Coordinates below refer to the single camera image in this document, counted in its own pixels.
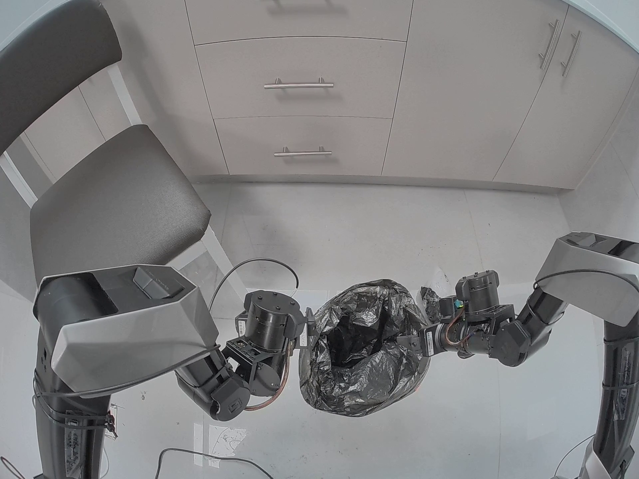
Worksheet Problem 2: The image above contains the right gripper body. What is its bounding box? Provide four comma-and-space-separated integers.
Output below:
420, 319, 473, 359

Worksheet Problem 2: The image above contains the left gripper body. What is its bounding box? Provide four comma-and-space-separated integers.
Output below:
291, 306, 318, 352

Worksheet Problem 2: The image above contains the black plastic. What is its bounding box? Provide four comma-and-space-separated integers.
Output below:
420, 286, 441, 327

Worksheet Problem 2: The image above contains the black plastic bag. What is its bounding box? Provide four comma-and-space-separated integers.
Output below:
298, 278, 431, 418

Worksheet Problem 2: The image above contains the grey and white chair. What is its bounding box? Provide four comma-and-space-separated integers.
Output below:
0, 0, 258, 313

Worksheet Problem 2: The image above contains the beige drawer cabinet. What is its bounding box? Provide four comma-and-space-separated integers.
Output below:
0, 0, 639, 198

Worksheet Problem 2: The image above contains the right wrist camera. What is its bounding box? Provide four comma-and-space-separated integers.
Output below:
438, 295, 467, 322

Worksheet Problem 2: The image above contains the black cable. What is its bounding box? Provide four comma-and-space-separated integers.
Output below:
157, 448, 274, 479
209, 258, 300, 313

